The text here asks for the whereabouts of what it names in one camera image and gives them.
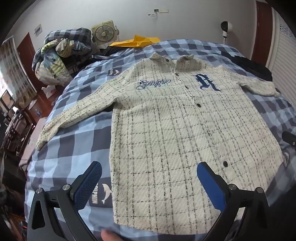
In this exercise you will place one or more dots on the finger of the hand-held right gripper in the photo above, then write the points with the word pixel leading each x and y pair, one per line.
pixel 289 138

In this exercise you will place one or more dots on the cream plaid jacket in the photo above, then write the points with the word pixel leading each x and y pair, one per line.
pixel 173 139

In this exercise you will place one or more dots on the blue checked blanket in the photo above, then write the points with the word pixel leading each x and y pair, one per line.
pixel 76 148

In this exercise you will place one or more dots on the beige box fan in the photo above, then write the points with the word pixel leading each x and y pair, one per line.
pixel 104 33

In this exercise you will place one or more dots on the patterned curtain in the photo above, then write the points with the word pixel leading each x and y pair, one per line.
pixel 12 69

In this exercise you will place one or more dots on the white plastic bag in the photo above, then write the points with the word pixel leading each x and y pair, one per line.
pixel 49 90

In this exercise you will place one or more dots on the white wall camera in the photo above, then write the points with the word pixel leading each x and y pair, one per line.
pixel 226 26

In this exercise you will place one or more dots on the white wall socket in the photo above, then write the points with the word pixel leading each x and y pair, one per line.
pixel 159 11

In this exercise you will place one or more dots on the dark wooden rack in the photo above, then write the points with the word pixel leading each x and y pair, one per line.
pixel 13 129

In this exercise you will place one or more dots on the person's left hand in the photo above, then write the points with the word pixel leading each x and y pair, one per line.
pixel 110 236

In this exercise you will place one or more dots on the pile of bedding and clothes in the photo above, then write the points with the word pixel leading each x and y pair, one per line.
pixel 60 53

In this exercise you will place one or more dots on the pale pink cushion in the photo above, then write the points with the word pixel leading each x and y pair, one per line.
pixel 30 148

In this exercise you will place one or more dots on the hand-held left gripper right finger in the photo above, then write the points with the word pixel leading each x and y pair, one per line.
pixel 211 186

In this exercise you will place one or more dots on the dark clothes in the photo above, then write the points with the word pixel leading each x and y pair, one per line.
pixel 108 52

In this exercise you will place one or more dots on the red-brown door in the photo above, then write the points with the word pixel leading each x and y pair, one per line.
pixel 24 53
pixel 262 27

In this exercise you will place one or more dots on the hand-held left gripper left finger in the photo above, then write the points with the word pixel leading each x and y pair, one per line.
pixel 87 186

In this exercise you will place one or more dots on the white wall box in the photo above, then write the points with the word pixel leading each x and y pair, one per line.
pixel 38 30

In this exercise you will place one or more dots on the white slatted panel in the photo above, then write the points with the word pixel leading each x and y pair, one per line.
pixel 284 53

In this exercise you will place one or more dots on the black cloth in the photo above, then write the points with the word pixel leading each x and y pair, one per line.
pixel 252 66

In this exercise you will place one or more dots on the yellow cloth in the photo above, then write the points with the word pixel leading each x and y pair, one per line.
pixel 135 41

